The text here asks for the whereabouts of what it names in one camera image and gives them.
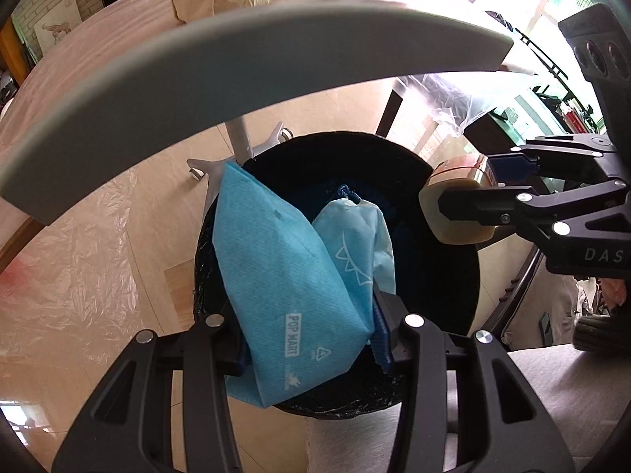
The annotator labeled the grey table edge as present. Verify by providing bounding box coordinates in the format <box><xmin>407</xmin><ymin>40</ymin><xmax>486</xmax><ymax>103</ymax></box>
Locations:
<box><xmin>0</xmin><ymin>0</ymin><xmax>514</xmax><ymax>225</ymax></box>

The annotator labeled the beige tape roll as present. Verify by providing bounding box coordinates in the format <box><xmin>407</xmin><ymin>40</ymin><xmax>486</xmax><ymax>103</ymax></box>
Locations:
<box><xmin>419</xmin><ymin>153</ymin><xmax>496</xmax><ymax>246</ymax></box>

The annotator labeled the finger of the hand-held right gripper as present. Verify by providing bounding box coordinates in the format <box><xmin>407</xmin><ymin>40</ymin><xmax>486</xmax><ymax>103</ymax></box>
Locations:
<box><xmin>488</xmin><ymin>133</ymin><xmax>619</xmax><ymax>188</ymax></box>
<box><xmin>436</xmin><ymin>180</ymin><xmax>631</xmax><ymax>252</ymax></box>

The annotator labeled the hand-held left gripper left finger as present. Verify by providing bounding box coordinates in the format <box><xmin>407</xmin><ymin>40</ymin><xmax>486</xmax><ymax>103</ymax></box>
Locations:
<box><xmin>52</xmin><ymin>313</ymin><xmax>247</xmax><ymax>473</ymax></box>

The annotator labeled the light blue drawstring bag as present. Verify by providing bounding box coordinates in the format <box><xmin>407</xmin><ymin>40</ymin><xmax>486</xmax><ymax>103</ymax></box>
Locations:
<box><xmin>313</xmin><ymin>184</ymin><xmax>398</xmax><ymax>316</ymax></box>

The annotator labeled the black trash bin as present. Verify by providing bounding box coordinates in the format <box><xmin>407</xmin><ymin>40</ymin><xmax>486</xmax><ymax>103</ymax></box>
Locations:
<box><xmin>193</xmin><ymin>130</ymin><xmax>481</xmax><ymax>415</ymax></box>

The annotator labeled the deer painting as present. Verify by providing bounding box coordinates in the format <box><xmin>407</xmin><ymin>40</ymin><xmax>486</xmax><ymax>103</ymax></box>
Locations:
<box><xmin>34</xmin><ymin>0</ymin><xmax>84</xmax><ymax>55</ymax></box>

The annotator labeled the blue non-woven bag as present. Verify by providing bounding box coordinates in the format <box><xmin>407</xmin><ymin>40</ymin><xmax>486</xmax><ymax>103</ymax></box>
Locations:
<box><xmin>211</xmin><ymin>162</ymin><xmax>376</xmax><ymax>409</ymax></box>

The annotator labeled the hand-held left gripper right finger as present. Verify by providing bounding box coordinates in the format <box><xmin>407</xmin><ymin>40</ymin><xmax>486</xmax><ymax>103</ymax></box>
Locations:
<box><xmin>372</xmin><ymin>283</ymin><xmax>577</xmax><ymax>473</ymax></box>

